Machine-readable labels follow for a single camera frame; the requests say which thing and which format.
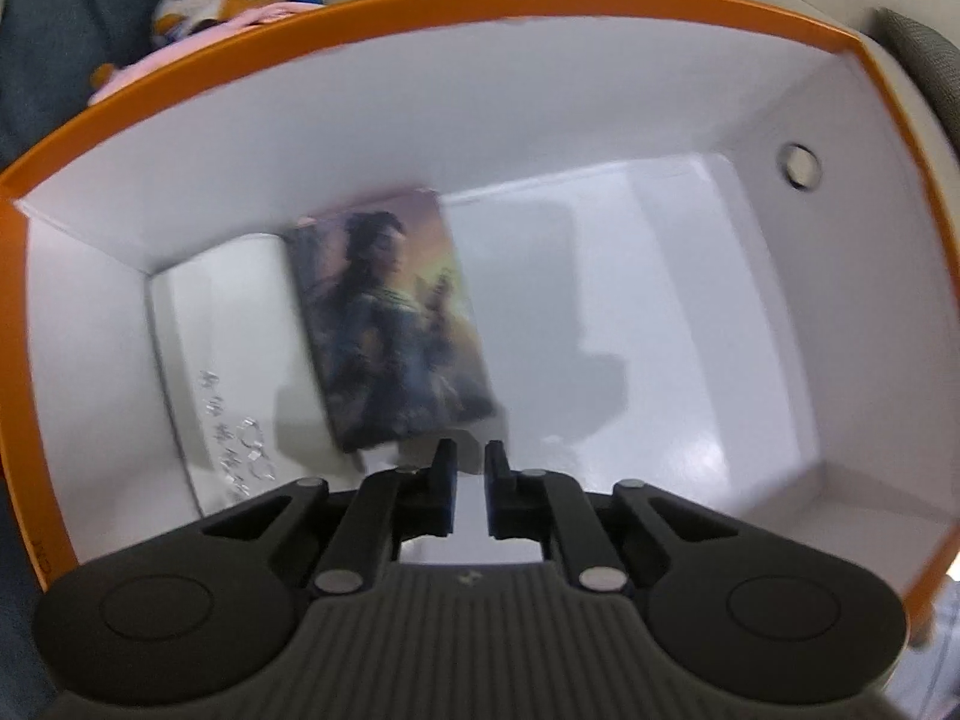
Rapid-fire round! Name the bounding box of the brown white plush toy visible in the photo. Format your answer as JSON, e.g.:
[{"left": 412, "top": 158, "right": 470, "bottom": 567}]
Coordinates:
[{"left": 150, "top": 0, "right": 327, "bottom": 46}]

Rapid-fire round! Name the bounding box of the orange-edged grey storage box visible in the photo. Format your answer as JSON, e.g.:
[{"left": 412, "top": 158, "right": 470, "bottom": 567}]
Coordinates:
[{"left": 0, "top": 0, "right": 960, "bottom": 616}]

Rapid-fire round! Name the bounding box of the white flat box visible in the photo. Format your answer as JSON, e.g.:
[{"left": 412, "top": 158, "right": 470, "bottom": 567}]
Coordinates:
[{"left": 146, "top": 236, "right": 353, "bottom": 518}]

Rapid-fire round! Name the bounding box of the illustrated picture card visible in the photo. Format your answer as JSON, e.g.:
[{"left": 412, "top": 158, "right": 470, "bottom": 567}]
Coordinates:
[{"left": 289, "top": 184, "right": 500, "bottom": 455}]

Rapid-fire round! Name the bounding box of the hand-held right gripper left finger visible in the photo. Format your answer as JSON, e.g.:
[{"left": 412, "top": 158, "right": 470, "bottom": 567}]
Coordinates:
[{"left": 199, "top": 439, "right": 458, "bottom": 597}]

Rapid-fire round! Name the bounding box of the houndstooth cushion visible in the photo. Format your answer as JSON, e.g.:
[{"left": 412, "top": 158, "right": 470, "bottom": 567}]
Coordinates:
[{"left": 870, "top": 7, "right": 960, "bottom": 143}]

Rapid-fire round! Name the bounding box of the pink soft toy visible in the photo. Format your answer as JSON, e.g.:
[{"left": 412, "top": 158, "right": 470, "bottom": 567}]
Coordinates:
[{"left": 88, "top": 4, "right": 301, "bottom": 104}]

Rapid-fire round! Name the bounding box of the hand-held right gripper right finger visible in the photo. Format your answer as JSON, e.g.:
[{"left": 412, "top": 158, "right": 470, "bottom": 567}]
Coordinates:
[{"left": 484, "top": 439, "right": 752, "bottom": 593}]

